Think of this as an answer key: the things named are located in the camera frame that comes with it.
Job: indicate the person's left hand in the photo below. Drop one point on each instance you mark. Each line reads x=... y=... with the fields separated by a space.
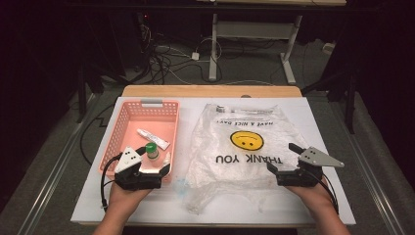
x=125 y=202

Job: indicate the person's right hand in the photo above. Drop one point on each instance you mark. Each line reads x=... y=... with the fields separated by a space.
x=310 y=199

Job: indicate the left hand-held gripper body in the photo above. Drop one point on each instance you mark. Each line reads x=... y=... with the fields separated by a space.
x=137 y=179

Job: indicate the clear smiley plastic bag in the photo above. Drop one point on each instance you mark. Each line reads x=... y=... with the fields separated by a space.
x=228 y=176

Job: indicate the white ointment tube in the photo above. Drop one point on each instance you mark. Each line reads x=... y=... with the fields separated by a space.
x=153 y=138

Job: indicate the black device with red light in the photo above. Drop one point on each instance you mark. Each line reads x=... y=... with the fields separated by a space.
x=145 y=23

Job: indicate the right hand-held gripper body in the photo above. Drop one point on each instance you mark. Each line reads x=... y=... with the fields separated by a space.
x=300 y=176

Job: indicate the white table frame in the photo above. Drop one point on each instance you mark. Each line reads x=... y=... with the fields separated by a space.
x=254 y=30

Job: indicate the pink perforated plastic basket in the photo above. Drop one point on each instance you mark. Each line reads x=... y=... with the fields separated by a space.
x=156 y=122

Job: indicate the small green-capped bottle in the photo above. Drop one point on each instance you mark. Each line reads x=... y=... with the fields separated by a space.
x=151 y=148

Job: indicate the white table board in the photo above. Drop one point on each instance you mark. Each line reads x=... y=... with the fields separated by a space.
x=163 y=212

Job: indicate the small white dropper bottle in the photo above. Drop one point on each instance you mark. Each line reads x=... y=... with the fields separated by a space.
x=167 y=160

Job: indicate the white power adapter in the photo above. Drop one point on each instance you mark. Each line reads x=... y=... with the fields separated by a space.
x=195 y=56

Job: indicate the black stand leg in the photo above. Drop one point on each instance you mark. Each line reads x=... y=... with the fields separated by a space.
x=350 y=104
x=81 y=98

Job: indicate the white power strip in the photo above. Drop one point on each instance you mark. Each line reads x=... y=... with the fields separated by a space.
x=329 y=48

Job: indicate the metal floor rail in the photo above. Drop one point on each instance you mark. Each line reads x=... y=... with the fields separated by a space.
x=368 y=182
x=55 y=169

